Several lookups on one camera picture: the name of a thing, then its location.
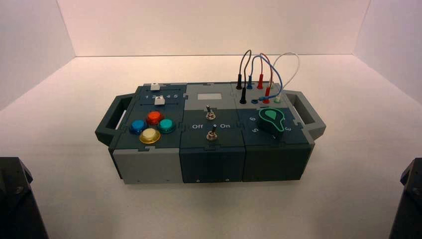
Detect grey rectangular display panel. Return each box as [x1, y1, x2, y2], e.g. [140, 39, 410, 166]
[197, 93, 223, 102]

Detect green round push button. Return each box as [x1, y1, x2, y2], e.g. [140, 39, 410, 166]
[157, 119, 176, 134]

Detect dark teal grey task box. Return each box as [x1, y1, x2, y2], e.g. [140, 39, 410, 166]
[95, 82, 327, 184]

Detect red round push button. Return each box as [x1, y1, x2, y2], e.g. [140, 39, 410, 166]
[146, 111, 165, 126]

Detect green pointer rotary knob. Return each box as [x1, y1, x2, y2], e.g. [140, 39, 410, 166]
[257, 108, 286, 133]

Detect yellow round push button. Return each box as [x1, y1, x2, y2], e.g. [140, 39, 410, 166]
[139, 127, 162, 145]

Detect blue round push button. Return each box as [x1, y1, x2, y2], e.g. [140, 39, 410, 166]
[129, 119, 148, 135]

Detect black banana plug cable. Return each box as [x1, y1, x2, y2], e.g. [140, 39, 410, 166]
[235, 49, 253, 105]

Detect blue banana plug cable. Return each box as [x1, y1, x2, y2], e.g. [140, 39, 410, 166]
[247, 55, 284, 102]

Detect red banana plug cable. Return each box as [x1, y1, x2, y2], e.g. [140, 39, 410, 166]
[257, 52, 274, 104]

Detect white banana plug cable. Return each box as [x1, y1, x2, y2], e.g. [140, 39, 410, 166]
[269, 52, 301, 103]

